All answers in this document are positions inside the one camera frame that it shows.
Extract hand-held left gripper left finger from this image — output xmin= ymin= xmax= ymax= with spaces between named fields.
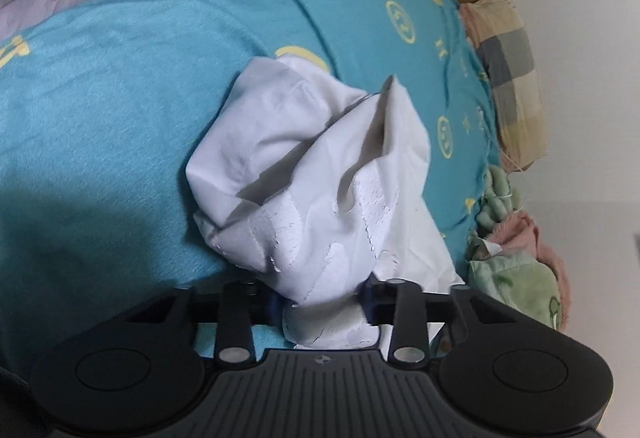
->
xmin=125 ymin=281 xmax=281 ymax=366

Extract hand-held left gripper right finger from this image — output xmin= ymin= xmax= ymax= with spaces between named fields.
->
xmin=357 ymin=275 xmax=501 ymax=364

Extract white shirt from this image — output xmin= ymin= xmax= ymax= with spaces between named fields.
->
xmin=185 ymin=56 xmax=466 ymax=351

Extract green plush blanket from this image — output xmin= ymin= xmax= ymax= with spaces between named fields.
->
xmin=467 ymin=165 xmax=561 ymax=331

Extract pink plush blanket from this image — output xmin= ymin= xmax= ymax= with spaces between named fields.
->
xmin=487 ymin=211 xmax=573 ymax=334

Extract teal patterned bed sheet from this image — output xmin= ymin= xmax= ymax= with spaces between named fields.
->
xmin=0 ymin=0 xmax=501 ymax=369

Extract plaid pillow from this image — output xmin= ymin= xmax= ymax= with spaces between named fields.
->
xmin=457 ymin=0 xmax=548 ymax=171

